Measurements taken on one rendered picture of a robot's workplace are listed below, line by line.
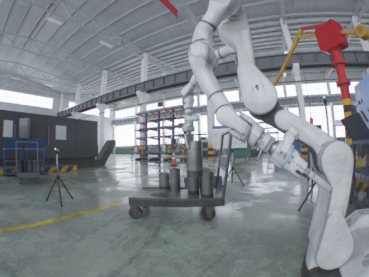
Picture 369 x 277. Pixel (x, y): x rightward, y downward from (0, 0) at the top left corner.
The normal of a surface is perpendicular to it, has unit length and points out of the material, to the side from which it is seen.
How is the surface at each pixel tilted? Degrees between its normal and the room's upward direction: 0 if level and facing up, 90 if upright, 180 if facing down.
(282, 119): 90
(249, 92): 91
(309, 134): 90
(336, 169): 90
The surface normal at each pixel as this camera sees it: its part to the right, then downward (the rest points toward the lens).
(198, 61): -0.44, 0.20
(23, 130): 0.25, -0.06
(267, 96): -0.40, -0.07
